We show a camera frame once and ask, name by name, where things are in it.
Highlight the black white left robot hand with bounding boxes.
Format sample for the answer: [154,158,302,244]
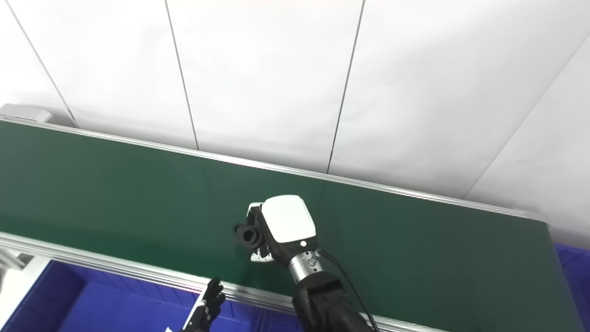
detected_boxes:
[165,277,227,332]

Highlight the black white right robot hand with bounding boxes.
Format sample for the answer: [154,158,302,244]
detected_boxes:
[246,194,319,264]

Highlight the black flanged metal part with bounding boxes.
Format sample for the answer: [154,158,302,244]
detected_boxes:
[232,223,265,250]

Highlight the blue plastic bin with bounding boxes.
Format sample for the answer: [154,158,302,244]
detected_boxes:
[2,260,266,332]
[262,308,305,332]
[552,243,590,332]

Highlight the grey conveyor motor box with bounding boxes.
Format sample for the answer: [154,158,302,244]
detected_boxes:
[0,103,54,124]

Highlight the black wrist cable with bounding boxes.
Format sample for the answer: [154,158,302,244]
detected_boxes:
[317,249,381,332]

